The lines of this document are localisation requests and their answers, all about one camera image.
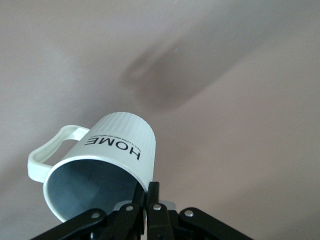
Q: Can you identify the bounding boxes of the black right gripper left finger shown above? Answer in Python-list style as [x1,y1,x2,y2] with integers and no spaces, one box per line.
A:
[31,183,146,240]

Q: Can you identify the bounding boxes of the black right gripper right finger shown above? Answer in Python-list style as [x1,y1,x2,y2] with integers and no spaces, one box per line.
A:
[146,181,252,240]

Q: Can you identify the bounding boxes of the brown table cloth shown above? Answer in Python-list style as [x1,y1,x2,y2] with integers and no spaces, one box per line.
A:
[0,0,320,240]

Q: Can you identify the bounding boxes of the white ribbed HOME mug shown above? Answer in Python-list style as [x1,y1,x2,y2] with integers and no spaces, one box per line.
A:
[27,110,157,224]

